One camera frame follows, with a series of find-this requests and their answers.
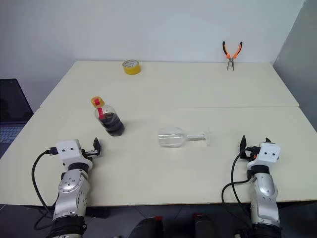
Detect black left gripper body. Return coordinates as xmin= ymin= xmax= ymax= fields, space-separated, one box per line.
xmin=81 ymin=148 xmax=100 ymax=160

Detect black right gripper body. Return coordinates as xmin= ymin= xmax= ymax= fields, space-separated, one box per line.
xmin=239 ymin=145 xmax=261 ymax=161

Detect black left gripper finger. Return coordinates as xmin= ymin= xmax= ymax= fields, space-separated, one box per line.
xmin=93 ymin=137 xmax=102 ymax=156

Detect dark soda bottle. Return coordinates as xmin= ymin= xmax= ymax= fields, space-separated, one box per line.
xmin=90 ymin=96 xmax=125 ymax=137

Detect clear wine glass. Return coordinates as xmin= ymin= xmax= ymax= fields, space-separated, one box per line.
xmin=158 ymin=126 xmax=213 ymax=149

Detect yellow tape roll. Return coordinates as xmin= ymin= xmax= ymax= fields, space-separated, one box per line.
xmin=122 ymin=59 xmax=142 ymax=75

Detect dark rounded shape red spot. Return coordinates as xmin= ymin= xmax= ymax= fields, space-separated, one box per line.
xmin=128 ymin=215 xmax=164 ymax=238
xmin=192 ymin=213 xmax=223 ymax=238

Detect dark laptop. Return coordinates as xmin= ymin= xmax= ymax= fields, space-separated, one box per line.
xmin=0 ymin=78 xmax=35 ymax=160

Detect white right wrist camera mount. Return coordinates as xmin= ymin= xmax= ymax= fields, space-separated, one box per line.
xmin=247 ymin=141 xmax=281 ymax=170

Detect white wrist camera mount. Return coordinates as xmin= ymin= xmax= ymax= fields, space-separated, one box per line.
xmin=55 ymin=139 xmax=94 ymax=166
xmin=247 ymin=141 xmax=281 ymax=170

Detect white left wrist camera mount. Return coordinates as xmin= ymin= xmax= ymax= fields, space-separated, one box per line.
xmin=55 ymin=139 xmax=94 ymax=166

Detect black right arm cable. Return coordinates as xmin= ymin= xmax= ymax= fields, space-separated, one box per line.
xmin=221 ymin=146 xmax=261 ymax=225

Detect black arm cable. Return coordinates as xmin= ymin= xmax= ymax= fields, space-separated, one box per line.
xmin=31 ymin=146 xmax=58 ymax=230
xmin=221 ymin=146 xmax=261 ymax=225

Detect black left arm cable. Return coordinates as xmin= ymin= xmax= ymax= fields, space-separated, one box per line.
xmin=31 ymin=146 xmax=58 ymax=230

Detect orange-handled needle-nose pliers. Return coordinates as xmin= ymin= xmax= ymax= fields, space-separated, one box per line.
xmin=221 ymin=40 xmax=244 ymax=72

